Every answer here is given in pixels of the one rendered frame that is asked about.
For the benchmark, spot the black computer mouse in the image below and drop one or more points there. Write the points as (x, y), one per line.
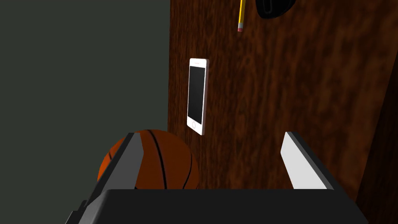
(273, 7)

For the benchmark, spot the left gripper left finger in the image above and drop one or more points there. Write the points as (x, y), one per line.
(126, 166)

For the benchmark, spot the brown wooden desk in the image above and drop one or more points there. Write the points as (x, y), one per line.
(295, 93)

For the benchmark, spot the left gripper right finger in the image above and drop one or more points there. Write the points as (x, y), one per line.
(303, 166)

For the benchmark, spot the yellow pencil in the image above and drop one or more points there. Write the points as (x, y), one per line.
(241, 15)

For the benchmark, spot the white smartphone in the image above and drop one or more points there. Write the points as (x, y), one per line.
(197, 95)

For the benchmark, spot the orange basketball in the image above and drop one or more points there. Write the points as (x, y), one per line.
(166, 161)

